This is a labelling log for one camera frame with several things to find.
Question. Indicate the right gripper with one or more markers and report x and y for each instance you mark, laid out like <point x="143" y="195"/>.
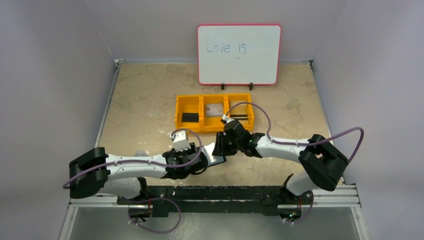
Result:
<point x="224" y="142"/>

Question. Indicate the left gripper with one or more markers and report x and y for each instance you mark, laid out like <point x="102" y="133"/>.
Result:
<point x="190" y="151"/>

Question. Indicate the black leather card holder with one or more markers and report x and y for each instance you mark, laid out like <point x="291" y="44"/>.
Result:
<point x="212" y="159"/>

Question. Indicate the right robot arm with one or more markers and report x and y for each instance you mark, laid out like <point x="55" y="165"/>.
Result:
<point x="323" y="164"/>

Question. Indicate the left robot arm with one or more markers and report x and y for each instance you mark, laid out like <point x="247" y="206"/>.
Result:
<point x="98" y="172"/>

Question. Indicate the gold striped card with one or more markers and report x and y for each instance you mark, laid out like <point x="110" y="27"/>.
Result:
<point x="238" y="110"/>

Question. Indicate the silver VIP card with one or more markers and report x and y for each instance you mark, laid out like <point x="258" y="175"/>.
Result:
<point x="214" y="109"/>

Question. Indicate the black card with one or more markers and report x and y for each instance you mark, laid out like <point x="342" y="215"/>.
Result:
<point x="190" y="117"/>

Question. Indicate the left yellow bin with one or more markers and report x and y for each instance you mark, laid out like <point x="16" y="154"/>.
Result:
<point x="187" y="103"/>

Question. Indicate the pink framed whiteboard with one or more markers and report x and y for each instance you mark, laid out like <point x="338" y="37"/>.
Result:
<point x="238" y="54"/>

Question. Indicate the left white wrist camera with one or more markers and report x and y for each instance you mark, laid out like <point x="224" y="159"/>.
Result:
<point x="180" y="141"/>

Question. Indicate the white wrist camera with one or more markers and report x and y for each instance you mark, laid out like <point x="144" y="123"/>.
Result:
<point x="180" y="141"/>
<point x="225" y="119"/>

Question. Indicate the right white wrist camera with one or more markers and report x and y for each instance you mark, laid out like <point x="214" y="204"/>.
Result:
<point x="225" y="119"/>

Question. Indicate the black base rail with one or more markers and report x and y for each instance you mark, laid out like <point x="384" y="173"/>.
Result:
<point x="268" y="200"/>

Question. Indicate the aluminium frame rail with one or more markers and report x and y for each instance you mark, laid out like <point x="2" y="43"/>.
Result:
<point x="344" y="196"/>

